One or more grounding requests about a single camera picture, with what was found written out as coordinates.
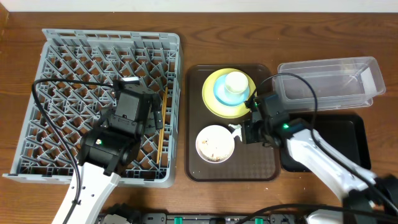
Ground wooden chopstick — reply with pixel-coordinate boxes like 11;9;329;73
157;87;168;165
156;92;167;165

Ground white cup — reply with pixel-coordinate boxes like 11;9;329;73
225;72;248;94

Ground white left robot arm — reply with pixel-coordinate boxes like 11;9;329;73
53;84;163;223

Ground black plastic tray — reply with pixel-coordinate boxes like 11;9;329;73
279;113;372;174

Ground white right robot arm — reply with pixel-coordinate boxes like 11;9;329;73
242;94;397;223

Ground clear plastic container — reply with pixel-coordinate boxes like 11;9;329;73
272;57;386;112

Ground white tissue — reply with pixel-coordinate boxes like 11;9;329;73
228;124;243;142

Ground grey plastic dish rack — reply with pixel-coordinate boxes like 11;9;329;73
6;29;183;188

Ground white bowl with food residue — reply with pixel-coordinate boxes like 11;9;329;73
195;125;235;164

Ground black base rail with buttons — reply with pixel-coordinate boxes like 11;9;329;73
94;203;305;224

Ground yellow-green plate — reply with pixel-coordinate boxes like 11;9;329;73
202;68;256;119

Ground light blue saucer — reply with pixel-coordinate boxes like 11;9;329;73
213;75;250;106

